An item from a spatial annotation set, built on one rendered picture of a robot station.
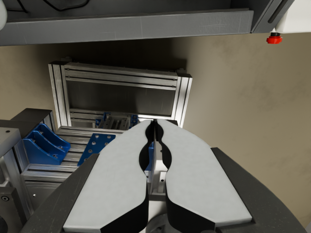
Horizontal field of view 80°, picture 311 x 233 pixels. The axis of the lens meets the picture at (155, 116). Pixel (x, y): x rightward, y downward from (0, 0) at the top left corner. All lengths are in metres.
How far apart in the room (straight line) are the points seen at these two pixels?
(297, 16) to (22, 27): 0.48
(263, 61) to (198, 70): 0.46
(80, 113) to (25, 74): 0.52
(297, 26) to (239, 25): 0.09
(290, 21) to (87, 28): 0.36
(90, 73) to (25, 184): 0.73
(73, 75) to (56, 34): 0.82
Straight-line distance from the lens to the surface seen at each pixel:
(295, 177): 2.41
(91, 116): 1.31
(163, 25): 0.38
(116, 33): 0.39
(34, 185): 0.66
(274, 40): 0.61
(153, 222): 0.53
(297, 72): 1.75
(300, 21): 0.44
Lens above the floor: 1.33
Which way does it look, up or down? 62 degrees down
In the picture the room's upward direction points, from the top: 177 degrees clockwise
